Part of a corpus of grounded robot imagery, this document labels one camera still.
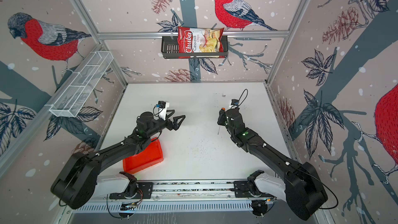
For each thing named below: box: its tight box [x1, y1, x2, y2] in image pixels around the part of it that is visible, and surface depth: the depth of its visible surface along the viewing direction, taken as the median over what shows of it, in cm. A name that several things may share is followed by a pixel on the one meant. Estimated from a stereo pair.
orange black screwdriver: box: [217, 107, 227, 135], surface depth 76 cm
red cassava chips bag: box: [177, 26, 225, 59], surface depth 90 cm
